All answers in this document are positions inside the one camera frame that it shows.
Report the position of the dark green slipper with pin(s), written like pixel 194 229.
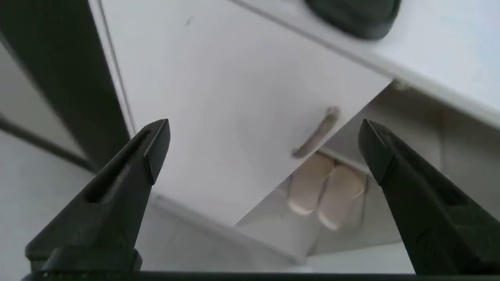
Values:
pixel 357 15

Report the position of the white cabinet door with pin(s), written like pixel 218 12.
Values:
pixel 234 97

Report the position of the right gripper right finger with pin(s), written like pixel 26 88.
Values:
pixel 429 210

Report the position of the beige slipper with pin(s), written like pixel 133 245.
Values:
pixel 339 197
pixel 309 183

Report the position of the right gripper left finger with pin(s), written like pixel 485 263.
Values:
pixel 113 203

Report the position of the white cabinet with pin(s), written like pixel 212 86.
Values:
pixel 429 129

